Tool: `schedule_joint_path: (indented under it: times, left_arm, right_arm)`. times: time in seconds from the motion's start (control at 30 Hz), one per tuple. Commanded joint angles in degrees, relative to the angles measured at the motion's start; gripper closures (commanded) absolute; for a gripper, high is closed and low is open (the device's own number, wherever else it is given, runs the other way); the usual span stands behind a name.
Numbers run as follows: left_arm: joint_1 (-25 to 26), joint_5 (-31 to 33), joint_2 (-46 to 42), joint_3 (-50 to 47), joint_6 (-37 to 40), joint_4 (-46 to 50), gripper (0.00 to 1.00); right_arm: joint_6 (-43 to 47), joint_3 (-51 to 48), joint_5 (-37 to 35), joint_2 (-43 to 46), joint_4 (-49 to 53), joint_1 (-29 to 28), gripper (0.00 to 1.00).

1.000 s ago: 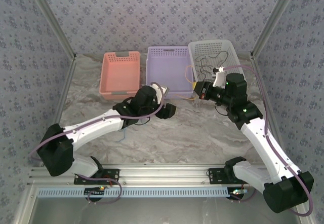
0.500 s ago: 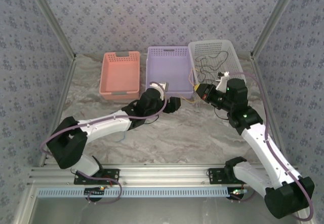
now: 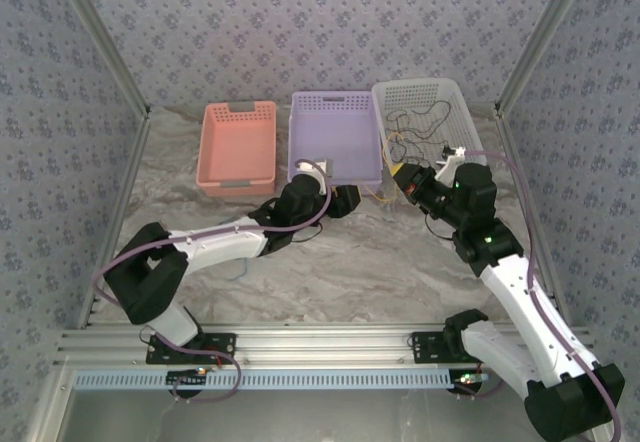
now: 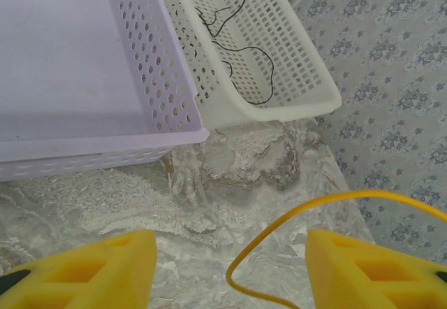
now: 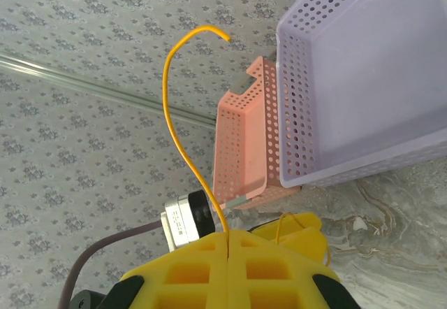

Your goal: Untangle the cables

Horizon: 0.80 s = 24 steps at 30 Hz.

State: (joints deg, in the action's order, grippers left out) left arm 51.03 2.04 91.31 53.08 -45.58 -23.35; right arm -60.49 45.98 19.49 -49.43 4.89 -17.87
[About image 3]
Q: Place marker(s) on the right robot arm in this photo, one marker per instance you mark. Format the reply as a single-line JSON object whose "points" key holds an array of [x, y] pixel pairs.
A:
{"points": [[520, 302]]}

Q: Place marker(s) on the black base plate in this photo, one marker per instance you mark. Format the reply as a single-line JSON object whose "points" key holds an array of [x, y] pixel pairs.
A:
{"points": [[430, 347], [220, 349]]}

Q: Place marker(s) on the small controller board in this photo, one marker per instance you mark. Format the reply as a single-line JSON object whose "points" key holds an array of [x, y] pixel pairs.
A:
{"points": [[187, 378], [470, 381]]}

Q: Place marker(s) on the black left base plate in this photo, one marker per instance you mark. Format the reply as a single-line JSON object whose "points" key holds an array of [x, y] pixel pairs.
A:
{"points": [[220, 349]]}

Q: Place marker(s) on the purple plastic basket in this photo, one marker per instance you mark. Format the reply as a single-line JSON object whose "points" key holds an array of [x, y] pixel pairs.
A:
{"points": [[340, 132]]}

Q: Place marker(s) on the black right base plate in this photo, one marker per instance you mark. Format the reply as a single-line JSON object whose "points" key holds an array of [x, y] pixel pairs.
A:
{"points": [[430, 347]]}

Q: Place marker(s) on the white plastic basket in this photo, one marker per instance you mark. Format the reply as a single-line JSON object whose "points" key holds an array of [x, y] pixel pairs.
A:
{"points": [[465, 127]]}

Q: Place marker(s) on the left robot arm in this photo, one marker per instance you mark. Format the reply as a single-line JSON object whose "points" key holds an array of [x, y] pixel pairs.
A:
{"points": [[220, 242]]}

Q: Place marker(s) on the aluminium front rail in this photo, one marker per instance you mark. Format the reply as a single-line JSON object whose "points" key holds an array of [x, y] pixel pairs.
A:
{"points": [[320, 344]]}

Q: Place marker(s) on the pink plastic basket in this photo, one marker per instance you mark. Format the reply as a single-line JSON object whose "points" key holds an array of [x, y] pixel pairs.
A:
{"points": [[235, 152]]}

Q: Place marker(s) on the aluminium frame post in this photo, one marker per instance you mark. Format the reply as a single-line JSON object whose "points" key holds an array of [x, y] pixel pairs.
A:
{"points": [[540, 37], [102, 37]]}

